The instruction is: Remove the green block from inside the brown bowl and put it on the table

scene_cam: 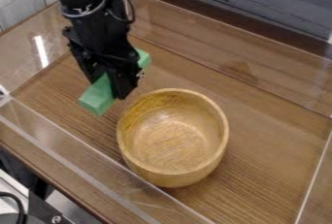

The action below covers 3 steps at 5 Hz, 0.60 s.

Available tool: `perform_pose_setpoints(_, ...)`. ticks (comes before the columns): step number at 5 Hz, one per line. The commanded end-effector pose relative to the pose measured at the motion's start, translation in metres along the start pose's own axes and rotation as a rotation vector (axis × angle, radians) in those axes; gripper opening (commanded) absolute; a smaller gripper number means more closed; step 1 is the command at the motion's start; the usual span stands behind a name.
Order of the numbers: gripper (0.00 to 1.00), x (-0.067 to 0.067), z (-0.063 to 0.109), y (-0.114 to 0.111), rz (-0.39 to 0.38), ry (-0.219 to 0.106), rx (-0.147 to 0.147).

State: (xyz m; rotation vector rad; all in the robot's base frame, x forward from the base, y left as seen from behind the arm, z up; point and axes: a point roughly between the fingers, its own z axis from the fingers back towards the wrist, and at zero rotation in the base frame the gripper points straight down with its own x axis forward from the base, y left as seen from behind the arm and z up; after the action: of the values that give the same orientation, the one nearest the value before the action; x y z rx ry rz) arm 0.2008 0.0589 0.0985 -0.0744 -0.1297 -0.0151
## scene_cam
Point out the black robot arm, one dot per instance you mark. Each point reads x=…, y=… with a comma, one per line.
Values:
x=89, y=5

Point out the black metal table mount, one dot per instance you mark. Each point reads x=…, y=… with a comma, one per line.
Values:
x=42, y=213

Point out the brown wooden bowl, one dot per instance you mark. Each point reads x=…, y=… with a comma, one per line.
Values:
x=173, y=136

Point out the green rectangular block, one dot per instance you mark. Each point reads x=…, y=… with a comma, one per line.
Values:
x=97, y=98

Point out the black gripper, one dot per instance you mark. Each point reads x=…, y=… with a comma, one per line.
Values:
x=99, y=31

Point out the clear acrylic tray walls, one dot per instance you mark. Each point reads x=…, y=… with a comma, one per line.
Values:
x=272, y=86

